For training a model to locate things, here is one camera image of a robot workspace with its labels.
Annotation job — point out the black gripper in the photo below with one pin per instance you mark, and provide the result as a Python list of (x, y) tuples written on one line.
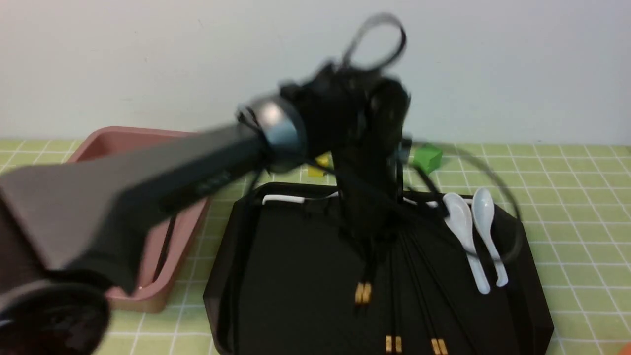
[(358, 117)]

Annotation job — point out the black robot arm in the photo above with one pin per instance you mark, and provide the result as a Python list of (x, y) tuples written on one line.
[(70, 232)]

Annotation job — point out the yellow wooden block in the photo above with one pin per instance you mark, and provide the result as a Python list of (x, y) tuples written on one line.
[(314, 170)]

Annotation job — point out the green wooden block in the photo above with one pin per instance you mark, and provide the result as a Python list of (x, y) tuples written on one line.
[(427, 157)]

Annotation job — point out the white spoon far left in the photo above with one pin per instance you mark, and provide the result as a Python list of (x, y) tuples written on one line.
[(297, 199)]

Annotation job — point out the white spoon large right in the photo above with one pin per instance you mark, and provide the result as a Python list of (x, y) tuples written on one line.
[(461, 225)]

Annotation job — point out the white spoon far right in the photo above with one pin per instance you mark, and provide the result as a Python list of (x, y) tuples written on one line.
[(483, 214)]

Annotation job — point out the black plastic tray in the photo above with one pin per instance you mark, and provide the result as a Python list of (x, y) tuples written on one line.
[(284, 280)]

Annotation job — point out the black chopstick on tray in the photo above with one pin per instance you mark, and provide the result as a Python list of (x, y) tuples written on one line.
[(428, 290), (398, 339), (428, 322), (388, 298)]

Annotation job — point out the green checkered tablecloth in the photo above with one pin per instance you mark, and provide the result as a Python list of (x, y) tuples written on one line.
[(575, 203)]

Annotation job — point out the pink plastic bin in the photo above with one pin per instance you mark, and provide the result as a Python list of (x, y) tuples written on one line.
[(150, 295)]

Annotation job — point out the orange object at corner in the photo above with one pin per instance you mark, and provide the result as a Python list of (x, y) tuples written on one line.
[(623, 349)]

